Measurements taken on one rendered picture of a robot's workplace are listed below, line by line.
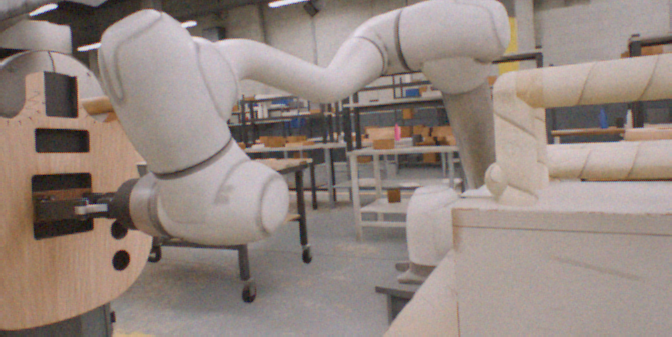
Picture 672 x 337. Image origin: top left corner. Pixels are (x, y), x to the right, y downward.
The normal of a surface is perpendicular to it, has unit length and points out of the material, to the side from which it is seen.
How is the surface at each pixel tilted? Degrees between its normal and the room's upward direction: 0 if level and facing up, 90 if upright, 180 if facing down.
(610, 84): 100
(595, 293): 90
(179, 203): 113
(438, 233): 89
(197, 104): 97
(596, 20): 90
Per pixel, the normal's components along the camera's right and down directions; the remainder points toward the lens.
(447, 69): -0.32, 0.74
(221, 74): 0.90, -0.12
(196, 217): -0.37, 0.41
